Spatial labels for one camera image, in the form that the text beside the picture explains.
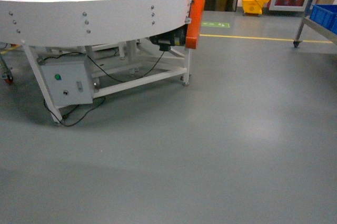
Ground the black conveyor motor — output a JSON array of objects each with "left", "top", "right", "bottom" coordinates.
[{"left": 149, "top": 26, "right": 187, "bottom": 52}]

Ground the orange motor guard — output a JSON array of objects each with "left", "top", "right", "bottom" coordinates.
[{"left": 185, "top": 0, "right": 205, "bottom": 49}]

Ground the yellow mop bucket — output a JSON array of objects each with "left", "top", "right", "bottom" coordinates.
[{"left": 242, "top": 0, "right": 270, "bottom": 15}]

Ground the blue crate on cart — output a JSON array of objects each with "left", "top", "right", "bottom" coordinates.
[{"left": 310, "top": 4, "right": 337, "bottom": 34}]

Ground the white round conveyor table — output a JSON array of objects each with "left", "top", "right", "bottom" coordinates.
[{"left": 1, "top": 0, "right": 193, "bottom": 124}]

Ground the black power cable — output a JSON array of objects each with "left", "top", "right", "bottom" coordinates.
[{"left": 43, "top": 49, "right": 166, "bottom": 127}]

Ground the white control box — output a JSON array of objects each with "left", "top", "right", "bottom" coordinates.
[{"left": 41, "top": 55, "right": 94, "bottom": 106}]

